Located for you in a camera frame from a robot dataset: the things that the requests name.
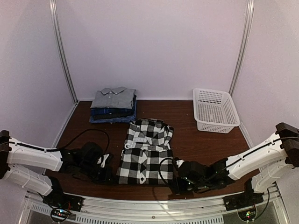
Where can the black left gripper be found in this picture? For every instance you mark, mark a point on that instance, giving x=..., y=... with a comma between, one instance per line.
x=107, y=173

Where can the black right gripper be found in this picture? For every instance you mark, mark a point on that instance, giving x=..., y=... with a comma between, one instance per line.
x=180, y=190

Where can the black white plaid shirt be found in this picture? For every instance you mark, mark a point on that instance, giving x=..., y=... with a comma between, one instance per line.
x=146, y=158

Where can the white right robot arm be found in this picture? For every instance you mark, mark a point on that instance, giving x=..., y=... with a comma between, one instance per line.
x=276, y=155

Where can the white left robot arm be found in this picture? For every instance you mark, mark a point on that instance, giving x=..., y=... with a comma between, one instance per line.
x=16, y=156

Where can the dark folded shirt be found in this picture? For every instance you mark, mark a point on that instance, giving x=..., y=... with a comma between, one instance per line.
x=111, y=115

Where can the blue white checked folded shirt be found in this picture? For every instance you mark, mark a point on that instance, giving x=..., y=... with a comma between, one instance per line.
x=127, y=119

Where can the left circuit board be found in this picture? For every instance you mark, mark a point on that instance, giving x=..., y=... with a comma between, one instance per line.
x=59, y=215

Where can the circuit board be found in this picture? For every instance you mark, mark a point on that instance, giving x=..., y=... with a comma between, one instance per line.
x=59, y=215
x=247, y=215

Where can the right circuit board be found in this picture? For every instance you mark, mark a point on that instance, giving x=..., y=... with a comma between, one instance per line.
x=247, y=215

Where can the white plastic laundry basket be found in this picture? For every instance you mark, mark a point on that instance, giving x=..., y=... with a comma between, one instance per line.
x=214, y=111

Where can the grey folded shirt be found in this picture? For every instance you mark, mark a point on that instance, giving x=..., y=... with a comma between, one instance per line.
x=121, y=98

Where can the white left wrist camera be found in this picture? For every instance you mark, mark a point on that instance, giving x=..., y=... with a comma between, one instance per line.
x=105, y=159

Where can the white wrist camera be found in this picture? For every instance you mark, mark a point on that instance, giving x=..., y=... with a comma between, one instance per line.
x=105, y=159
x=179, y=162

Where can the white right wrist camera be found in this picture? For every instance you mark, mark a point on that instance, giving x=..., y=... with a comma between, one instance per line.
x=179, y=162

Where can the aluminium front rail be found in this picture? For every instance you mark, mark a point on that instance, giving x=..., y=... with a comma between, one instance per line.
x=207, y=210

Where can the left aluminium frame post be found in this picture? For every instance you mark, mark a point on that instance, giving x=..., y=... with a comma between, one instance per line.
x=61, y=51

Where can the aluminium frame post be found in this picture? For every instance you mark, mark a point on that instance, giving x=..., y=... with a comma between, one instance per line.
x=61, y=51
x=249, y=15

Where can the right aluminium frame post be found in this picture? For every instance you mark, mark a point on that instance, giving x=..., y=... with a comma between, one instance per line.
x=249, y=15

